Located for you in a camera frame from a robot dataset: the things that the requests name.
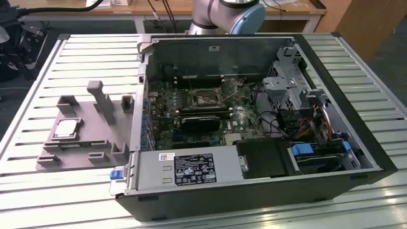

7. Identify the silver square CPU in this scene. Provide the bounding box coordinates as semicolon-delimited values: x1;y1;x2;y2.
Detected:
54;119;78;138

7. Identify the CPU socket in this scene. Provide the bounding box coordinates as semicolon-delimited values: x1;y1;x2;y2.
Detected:
189;88;223;109

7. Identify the green motherboard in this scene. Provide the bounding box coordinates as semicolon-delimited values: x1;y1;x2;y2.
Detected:
147;75;268;151

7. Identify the black RAM stick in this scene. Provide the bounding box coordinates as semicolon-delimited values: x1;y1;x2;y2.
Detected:
179;110;232;118
179;106;229;115

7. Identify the metal socket cover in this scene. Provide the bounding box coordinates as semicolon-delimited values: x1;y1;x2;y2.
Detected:
220;76;245;101

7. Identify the grey power supply unit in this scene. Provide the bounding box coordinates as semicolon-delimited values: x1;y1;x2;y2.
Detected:
125;145;247;191

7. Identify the grey metal drive cage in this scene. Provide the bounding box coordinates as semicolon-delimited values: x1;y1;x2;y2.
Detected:
261;46;328;110

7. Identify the blue disk carrier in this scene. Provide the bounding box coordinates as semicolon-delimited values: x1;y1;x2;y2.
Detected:
289;142;315;158

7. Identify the blue case latch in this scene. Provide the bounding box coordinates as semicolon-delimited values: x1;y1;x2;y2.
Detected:
109;167;125;180

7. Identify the grey parts rack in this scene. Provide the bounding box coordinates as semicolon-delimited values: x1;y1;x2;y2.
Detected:
36;80;136;171

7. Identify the black open PC case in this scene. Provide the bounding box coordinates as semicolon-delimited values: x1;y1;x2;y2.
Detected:
109;32;399;222

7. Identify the wooden desk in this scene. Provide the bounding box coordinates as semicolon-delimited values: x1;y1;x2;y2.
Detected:
17;0;328;34

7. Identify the brown wooden cabinet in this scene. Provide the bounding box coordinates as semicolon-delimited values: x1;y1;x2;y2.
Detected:
313;0;407;63

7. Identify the coloured power wire bundle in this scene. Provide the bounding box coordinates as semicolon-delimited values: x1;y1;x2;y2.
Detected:
293;102;337;141

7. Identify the thick black cable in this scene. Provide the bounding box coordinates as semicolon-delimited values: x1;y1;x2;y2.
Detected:
18;0;105;16

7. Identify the black equipment with cables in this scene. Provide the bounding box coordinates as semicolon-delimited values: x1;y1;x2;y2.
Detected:
0;14;48;83

